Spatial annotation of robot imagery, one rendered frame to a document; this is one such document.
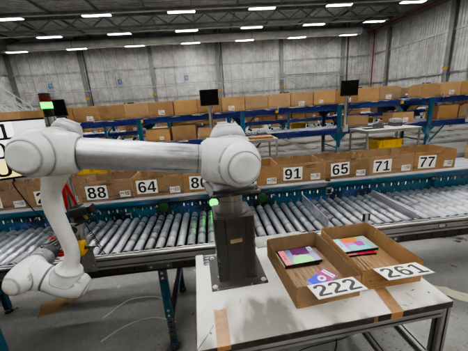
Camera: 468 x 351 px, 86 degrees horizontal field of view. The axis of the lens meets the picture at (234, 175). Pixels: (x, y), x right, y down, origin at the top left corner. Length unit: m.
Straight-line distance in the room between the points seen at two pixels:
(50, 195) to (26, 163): 0.30
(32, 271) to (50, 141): 0.60
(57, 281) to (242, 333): 0.74
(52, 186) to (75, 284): 0.41
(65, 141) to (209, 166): 0.42
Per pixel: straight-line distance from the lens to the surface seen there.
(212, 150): 0.82
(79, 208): 1.55
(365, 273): 1.25
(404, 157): 2.58
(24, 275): 1.30
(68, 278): 1.26
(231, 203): 1.11
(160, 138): 6.38
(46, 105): 1.56
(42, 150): 0.86
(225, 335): 1.08
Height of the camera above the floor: 1.55
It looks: 16 degrees down
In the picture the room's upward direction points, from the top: 4 degrees counter-clockwise
